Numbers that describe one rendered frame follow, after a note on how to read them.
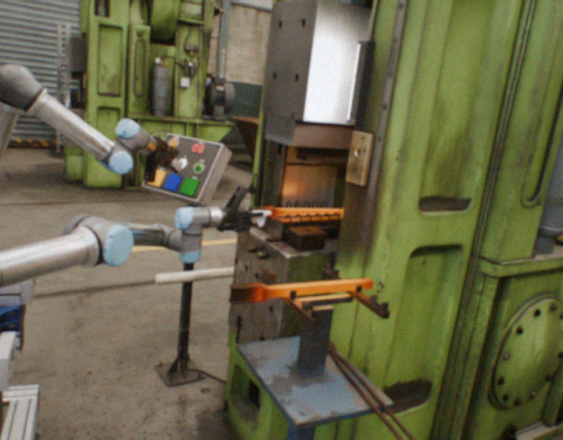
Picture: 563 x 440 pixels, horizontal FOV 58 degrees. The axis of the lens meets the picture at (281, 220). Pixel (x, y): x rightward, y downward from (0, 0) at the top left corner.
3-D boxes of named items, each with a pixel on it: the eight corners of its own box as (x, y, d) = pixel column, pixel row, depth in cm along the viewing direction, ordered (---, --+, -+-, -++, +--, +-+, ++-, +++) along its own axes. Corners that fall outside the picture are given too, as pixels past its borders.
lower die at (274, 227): (280, 241, 190) (283, 219, 188) (254, 226, 206) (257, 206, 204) (366, 235, 212) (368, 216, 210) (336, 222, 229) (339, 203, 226)
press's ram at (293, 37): (318, 124, 168) (334, -6, 158) (260, 112, 199) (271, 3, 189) (408, 131, 190) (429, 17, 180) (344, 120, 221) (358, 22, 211)
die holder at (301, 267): (273, 371, 186) (287, 255, 175) (227, 325, 217) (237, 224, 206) (386, 345, 216) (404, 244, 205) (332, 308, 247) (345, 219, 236)
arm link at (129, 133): (109, 131, 184) (124, 113, 185) (129, 146, 193) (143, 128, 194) (120, 140, 180) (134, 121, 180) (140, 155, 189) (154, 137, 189)
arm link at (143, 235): (41, 244, 148) (156, 248, 192) (66, 253, 143) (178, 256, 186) (50, 205, 148) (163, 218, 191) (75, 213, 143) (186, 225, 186)
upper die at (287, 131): (291, 146, 181) (295, 120, 179) (264, 138, 197) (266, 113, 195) (380, 150, 204) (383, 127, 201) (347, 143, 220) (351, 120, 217)
